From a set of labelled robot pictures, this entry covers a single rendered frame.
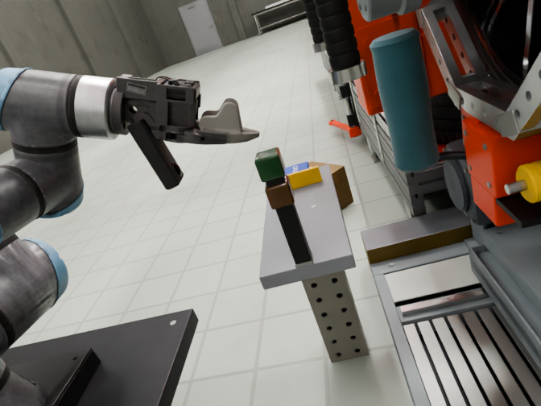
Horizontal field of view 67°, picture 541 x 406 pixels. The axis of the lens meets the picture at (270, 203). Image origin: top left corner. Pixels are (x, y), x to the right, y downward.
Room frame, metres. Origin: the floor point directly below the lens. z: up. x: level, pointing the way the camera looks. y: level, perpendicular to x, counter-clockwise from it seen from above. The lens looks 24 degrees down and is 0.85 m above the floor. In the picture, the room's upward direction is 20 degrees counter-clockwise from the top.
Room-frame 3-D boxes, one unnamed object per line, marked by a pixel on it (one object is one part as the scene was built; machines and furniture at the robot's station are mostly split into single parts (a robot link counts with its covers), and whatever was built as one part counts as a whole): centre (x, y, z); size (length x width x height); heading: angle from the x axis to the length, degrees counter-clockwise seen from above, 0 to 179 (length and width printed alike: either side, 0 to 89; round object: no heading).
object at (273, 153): (0.61, -0.02, 0.64); 0.04 x 0.04 x 0.04; 79
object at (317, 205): (0.80, -0.06, 0.44); 0.43 x 0.17 x 0.03; 169
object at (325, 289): (0.83, -0.06, 0.21); 0.10 x 0.10 x 0.42; 79
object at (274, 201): (0.61, -0.02, 0.59); 0.04 x 0.04 x 0.04; 79
